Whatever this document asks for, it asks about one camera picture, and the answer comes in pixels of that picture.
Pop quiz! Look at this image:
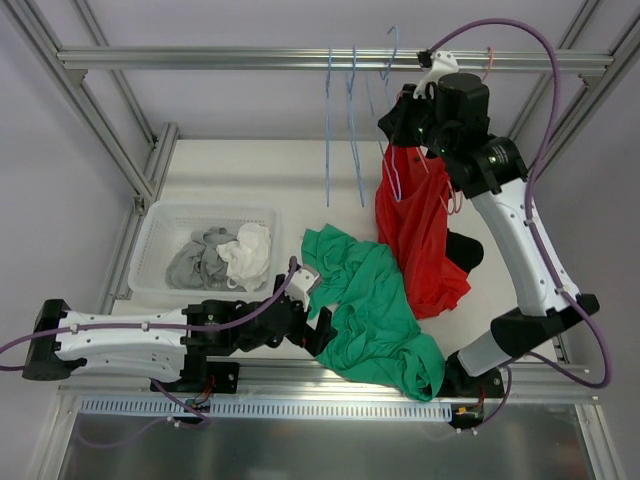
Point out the blue hanger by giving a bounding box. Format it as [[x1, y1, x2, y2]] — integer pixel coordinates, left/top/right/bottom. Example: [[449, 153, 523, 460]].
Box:
[[325, 47, 333, 208], [345, 47, 365, 208], [365, 26, 402, 202]]

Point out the green tank top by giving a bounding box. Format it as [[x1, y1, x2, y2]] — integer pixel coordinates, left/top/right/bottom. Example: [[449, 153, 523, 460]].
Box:
[[301, 224, 445, 402]]

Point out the white tank top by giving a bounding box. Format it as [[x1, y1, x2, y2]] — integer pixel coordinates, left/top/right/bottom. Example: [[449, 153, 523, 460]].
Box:
[[216, 223, 271, 293]]

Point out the grey tank top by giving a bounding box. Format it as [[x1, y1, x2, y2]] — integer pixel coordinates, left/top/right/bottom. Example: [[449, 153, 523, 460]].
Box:
[[165, 226, 250, 292]]

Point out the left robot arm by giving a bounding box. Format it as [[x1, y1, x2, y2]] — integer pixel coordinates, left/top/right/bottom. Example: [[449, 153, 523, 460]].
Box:
[[22, 294, 337, 393]]

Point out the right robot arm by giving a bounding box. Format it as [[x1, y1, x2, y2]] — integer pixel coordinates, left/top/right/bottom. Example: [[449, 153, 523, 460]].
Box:
[[378, 73, 600, 397]]

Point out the pink hanger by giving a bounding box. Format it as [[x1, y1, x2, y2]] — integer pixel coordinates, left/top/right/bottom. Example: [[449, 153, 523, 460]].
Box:
[[447, 46, 495, 216], [417, 147, 461, 216]]

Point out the red tank top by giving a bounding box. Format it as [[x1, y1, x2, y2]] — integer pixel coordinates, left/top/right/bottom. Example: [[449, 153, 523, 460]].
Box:
[[375, 145, 470, 319]]

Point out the pink hanger far right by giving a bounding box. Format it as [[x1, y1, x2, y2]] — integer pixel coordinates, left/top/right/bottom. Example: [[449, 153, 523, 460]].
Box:
[[447, 46, 495, 216]]

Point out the black tank top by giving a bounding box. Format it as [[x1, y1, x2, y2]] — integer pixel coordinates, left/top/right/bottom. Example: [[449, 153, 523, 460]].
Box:
[[445, 229, 484, 274]]

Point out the white plastic basket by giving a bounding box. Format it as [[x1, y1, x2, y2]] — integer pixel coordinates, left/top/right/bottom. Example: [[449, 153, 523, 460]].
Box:
[[128, 200, 281, 301]]

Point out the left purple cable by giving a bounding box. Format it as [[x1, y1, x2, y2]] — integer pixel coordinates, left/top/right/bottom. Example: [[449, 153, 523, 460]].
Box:
[[0, 255, 299, 373]]

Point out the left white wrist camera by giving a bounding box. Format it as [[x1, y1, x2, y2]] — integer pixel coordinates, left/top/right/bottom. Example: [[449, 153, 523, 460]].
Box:
[[285, 265, 322, 311]]

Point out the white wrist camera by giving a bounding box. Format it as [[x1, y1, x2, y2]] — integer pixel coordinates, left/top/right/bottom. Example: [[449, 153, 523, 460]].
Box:
[[413, 50, 459, 99], [285, 265, 322, 311]]

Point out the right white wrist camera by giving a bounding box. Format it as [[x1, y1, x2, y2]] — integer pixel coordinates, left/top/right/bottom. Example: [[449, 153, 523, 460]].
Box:
[[413, 50, 459, 99]]

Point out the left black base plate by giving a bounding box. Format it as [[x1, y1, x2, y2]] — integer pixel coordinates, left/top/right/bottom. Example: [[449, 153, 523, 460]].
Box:
[[160, 356, 240, 395]]

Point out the white slotted cable duct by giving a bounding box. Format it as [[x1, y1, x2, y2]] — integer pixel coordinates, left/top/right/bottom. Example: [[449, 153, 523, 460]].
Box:
[[79, 396, 453, 423]]

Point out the aluminium hanging rail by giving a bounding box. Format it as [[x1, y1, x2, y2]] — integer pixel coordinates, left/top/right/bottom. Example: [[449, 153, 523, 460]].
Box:
[[57, 46, 614, 76]]

